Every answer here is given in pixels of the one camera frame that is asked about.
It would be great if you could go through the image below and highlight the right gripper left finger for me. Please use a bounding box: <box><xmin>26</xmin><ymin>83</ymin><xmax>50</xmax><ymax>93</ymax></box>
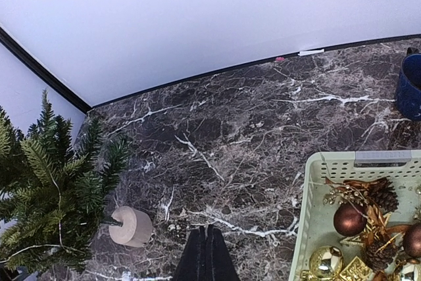
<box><xmin>172</xmin><ymin>226</ymin><xmax>207</xmax><ymax>281</ymax></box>

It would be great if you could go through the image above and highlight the gold gift box ornament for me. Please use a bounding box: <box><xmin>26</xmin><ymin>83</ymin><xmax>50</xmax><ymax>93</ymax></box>
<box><xmin>339</xmin><ymin>256</ymin><xmax>372</xmax><ymax>281</ymax></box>

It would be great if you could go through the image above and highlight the dark pine cone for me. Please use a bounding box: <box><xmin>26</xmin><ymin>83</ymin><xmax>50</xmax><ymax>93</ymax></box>
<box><xmin>366</xmin><ymin>177</ymin><xmax>399</xmax><ymax>212</ymax></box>

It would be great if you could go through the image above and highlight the round wooden tree base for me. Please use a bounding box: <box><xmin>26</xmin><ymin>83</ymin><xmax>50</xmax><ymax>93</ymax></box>
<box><xmin>109</xmin><ymin>206</ymin><xmax>153</xmax><ymax>247</ymax></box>

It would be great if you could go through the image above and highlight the gold bauble left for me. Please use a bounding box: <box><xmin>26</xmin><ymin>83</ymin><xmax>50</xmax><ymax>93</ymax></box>
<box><xmin>309</xmin><ymin>245</ymin><xmax>344</xmax><ymax>280</ymax></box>

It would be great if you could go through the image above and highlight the small green christmas tree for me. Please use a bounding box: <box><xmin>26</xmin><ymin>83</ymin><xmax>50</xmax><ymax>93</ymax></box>
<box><xmin>1</xmin><ymin>93</ymin><xmax>130</xmax><ymax>273</ymax></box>

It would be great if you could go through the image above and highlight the thin wire light string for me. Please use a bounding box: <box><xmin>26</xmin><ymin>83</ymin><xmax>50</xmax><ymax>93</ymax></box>
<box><xmin>0</xmin><ymin>162</ymin><xmax>86</xmax><ymax>264</ymax></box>

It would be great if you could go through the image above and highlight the pale green plastic basket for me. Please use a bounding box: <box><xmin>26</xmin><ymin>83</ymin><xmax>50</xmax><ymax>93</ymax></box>
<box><xmin>289</xmin><ymin>149</ymin><xmax>420</xmax><ymax>280</ymax></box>

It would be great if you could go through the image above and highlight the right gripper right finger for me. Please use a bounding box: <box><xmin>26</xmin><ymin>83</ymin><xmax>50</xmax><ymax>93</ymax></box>
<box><xmin>207</xmin><ymin>225</ymin><xmax>239</xmax><ymax>281</ymax></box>

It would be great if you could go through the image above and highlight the dark blue mug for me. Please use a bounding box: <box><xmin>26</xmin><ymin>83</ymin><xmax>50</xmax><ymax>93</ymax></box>
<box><xmin>395</xmin><ymin>47</ymin><xmax>420</xmax><ymax>121</ymax></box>

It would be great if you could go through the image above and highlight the brown bauble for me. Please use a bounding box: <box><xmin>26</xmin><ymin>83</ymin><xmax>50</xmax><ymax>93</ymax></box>
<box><xmin>333</xmin><ymin>203</ymin><xmax>367</xmax><ymax>237</ymax></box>
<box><xmin>403</xmin><ymin>223</ymin><xmax>421</xmax><ymax>258</ymax></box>

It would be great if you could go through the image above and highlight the brown bauble right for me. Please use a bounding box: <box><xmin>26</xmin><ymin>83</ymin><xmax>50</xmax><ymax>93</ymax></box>
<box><xmin>403</xmin><ymin>223</ymin><xmax>421</xmax><ymax>258</ymax></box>

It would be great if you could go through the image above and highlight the brown bauble back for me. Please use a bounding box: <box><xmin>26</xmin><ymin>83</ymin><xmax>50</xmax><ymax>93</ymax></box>
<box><xmin>333</xmin><ymin>203</ymin><xmax>367</xmax><ymax>237</ymax></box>

